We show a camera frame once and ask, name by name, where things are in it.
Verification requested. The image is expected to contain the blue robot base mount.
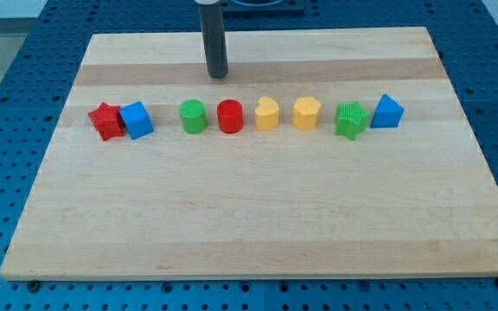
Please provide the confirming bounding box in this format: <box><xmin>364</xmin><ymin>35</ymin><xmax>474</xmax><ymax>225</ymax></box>
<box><xmin>220</xmin><ymin>0</ymin><xmax>306</xmax><ymax>13</ymax></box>

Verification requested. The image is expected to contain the red cylinder block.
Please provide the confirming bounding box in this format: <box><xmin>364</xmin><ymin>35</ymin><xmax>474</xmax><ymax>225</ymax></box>
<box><xmin>217</xmin><ymin>98</ymin><xmax>244</xmax><ymax>134</ymax></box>

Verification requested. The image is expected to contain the green star block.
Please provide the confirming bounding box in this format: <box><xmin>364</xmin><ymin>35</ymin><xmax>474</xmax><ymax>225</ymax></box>
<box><xmin>335</xmin><ymin>102</ymin><xmax>370</xmax><ymax>141</ymax></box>

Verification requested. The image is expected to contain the blue triangle block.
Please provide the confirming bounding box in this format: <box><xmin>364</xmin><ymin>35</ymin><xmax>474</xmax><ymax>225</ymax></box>
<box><xmin>370</xmin><ymin>94</ymin><xmax>405</xmax><ymax>128</ymax></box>

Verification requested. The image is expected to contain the light wooden board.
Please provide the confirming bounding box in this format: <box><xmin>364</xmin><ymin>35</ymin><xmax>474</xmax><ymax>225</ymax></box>
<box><xmin>0</xmin><ymin>27</ymin><xmax>498</xmax><ymax>281</ymax></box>

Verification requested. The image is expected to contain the yellow hexagon block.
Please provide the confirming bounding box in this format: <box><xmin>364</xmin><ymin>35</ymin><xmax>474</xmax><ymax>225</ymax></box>
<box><xmin>292</xmin><ymin>97</ymin><xmax>322</xmax><ymax>130</ymax></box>

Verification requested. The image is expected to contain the blue cube block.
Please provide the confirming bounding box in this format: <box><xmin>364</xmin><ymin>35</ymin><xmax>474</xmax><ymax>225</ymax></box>
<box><xmin>118</xmin><ymin>102</ymin><xmax>154</xmax><ymax>140</ymax></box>

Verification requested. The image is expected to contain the yellow heart block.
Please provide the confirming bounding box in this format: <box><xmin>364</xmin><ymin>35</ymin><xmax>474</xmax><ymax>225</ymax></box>
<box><xmin>254</xmin><ymin>96</ymin><xmax>280</xmax><ymax>131</ymax></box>

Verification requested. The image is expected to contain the red star block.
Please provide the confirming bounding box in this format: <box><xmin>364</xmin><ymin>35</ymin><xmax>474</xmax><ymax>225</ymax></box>
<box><xmin>88</xmin><ymin>102</ymin><xmax>125</xmax><ymax>141</ymax></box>

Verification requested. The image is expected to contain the green cylinder block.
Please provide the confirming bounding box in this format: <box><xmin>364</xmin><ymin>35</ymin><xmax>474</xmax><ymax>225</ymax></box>
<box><xmin>179</xmin><ymin>99</ymin><xmax>208</xmax><ymax>134</ymax></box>

